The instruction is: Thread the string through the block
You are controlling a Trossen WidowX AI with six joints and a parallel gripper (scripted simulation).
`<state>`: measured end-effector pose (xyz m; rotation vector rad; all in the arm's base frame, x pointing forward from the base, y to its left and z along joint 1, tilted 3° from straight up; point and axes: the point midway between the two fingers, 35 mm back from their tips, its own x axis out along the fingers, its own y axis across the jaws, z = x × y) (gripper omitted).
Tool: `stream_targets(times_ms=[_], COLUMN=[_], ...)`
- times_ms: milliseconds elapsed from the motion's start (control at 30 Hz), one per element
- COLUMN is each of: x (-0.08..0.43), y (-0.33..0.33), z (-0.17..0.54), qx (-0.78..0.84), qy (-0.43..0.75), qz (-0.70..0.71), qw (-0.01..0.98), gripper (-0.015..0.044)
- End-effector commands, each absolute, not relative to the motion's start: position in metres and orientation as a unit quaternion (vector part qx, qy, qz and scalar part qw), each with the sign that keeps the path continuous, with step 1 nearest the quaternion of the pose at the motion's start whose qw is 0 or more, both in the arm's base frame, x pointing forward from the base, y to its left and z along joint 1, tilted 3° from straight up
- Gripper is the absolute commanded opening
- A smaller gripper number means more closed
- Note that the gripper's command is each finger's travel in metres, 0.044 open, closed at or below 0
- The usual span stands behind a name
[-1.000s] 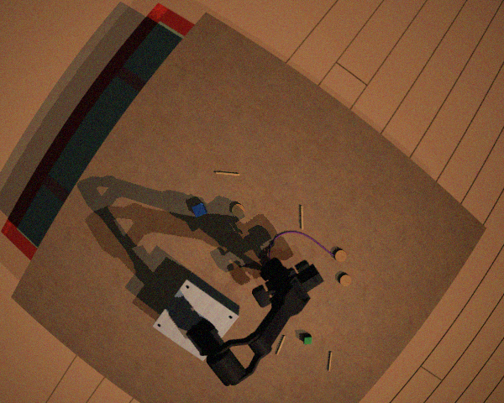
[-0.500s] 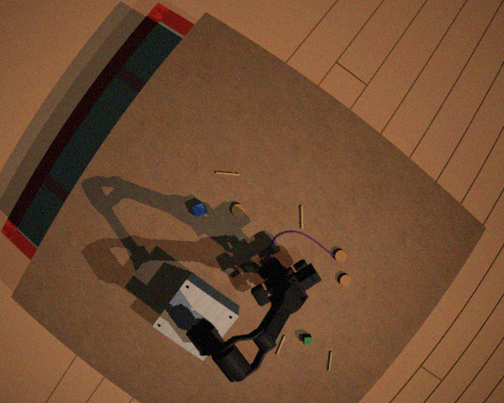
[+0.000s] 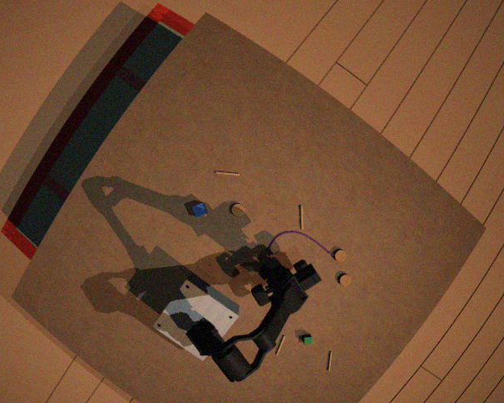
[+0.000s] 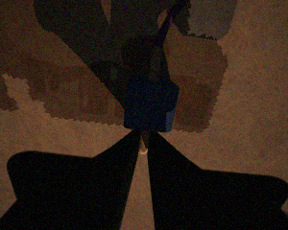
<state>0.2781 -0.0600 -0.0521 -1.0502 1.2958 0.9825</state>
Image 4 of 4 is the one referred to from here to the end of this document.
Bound wooden stick with purple string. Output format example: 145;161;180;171
138;0;188;154

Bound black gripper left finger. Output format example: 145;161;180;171
7;129;141;230

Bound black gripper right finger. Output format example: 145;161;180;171
148;131;288;230

